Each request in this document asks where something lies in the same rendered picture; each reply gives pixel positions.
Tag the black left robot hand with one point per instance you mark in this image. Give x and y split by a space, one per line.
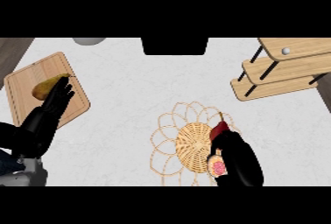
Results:
40 125

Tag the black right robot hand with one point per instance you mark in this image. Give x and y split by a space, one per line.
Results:
240 163

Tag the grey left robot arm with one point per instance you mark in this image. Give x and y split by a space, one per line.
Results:
29 175

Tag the pink frosted cupcake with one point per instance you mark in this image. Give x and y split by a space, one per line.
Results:
217 167

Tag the woven wicker flower placemat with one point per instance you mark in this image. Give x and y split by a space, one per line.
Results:
193 144

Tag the wooden tiered shelf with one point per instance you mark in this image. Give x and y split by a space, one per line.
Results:
274 78

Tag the yellow-brown pear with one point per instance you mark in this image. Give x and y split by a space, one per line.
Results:
41 89

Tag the red chili pepper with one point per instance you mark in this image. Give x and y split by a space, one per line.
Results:
217 129

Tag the wooden cutting board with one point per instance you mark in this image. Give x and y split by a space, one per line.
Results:
25 81

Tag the grey round object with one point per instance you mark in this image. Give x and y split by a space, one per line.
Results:
87 40

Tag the small white ball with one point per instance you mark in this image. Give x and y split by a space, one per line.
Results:
285 51

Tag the black appliance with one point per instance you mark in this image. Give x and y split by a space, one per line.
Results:
174 46

